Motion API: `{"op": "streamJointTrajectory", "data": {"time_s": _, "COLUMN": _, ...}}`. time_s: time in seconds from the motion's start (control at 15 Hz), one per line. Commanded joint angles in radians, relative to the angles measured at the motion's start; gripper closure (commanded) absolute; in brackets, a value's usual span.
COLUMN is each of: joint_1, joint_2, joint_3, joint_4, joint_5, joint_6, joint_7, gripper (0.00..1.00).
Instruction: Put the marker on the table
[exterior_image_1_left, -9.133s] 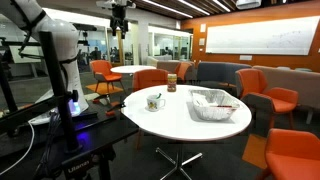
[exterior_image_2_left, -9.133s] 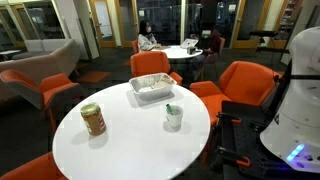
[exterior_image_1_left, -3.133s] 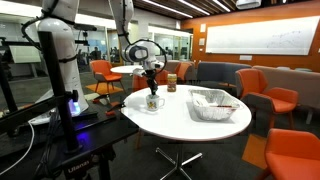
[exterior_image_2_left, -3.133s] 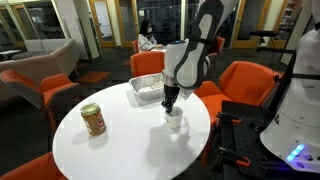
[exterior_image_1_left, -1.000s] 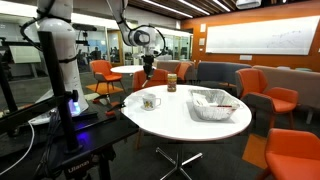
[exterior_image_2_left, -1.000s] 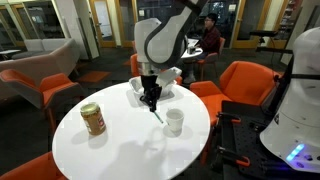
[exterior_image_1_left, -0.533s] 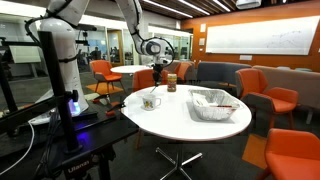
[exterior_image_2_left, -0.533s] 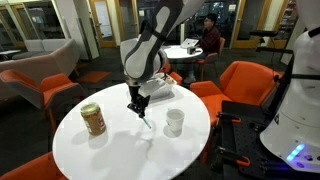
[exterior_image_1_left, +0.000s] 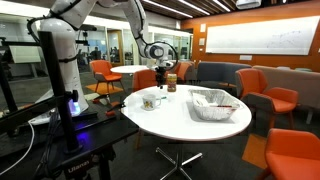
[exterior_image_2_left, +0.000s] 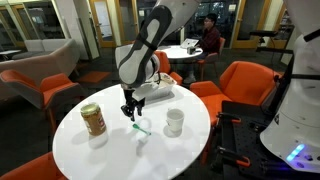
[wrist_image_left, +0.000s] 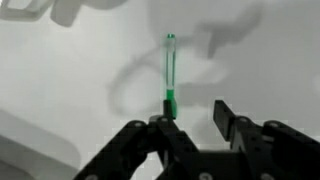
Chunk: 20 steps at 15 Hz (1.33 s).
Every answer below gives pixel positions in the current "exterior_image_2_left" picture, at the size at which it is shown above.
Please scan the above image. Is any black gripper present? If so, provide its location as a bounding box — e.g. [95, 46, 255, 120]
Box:
[120, 87, 146, 122]

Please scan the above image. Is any green marker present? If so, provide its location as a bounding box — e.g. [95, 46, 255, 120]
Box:
[131, 123, 152, 137]

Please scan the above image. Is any aluminium foil tray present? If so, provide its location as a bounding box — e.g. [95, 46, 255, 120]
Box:
[142, 72, 178, 102]

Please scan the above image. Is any white printed mug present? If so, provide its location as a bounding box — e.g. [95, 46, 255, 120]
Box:
[165, 108, 186, 133]

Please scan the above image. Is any white paper in tray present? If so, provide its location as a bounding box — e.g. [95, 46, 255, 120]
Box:
[156, 77, 174, 88]

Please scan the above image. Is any peanut butter jar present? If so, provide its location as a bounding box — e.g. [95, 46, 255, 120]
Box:
[79, 101, 108, 137]

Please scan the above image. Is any orange upholstered chair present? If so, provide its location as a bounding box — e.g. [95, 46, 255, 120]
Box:
[189, 60, 280, 128]
[0, 151, 68, 180]
[153, 50, 184, 86]
[196, 36, 227, 80]
[0, 68, 83, 135]

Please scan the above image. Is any white round meeting table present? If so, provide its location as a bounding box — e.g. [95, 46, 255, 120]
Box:
[156, 44, 204, 61]

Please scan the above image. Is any open laptop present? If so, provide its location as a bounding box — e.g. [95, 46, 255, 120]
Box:
[180, 37, 200, 50]

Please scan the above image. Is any wooden framed glass door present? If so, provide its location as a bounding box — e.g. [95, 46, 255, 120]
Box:
[87, 0, 118, 49]
[114, 0, 140, 47]
[231, 0, 268, 50]

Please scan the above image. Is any man in dark red shirt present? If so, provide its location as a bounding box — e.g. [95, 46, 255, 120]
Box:
[183, 12, 222, 85]

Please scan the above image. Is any black perforated robot table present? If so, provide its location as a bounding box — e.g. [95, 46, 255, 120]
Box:
[211, 99, 320, 180]

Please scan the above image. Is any taupe sofa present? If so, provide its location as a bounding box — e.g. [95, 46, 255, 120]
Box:
[0, 38, 82, 102]

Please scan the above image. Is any light grey sofa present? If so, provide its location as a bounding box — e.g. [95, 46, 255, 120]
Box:
[11, 38, 68, 61]

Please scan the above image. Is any bookshelf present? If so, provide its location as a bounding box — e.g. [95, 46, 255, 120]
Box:
[275, 0, 298, 42]

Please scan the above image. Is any orange handled clamp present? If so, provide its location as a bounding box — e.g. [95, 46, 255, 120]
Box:
[215, 145, 252, 169]
[215, 111, 243, 126]

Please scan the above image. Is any black vertical stand post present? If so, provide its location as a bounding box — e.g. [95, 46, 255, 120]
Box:
[265, 49, 296, 116]

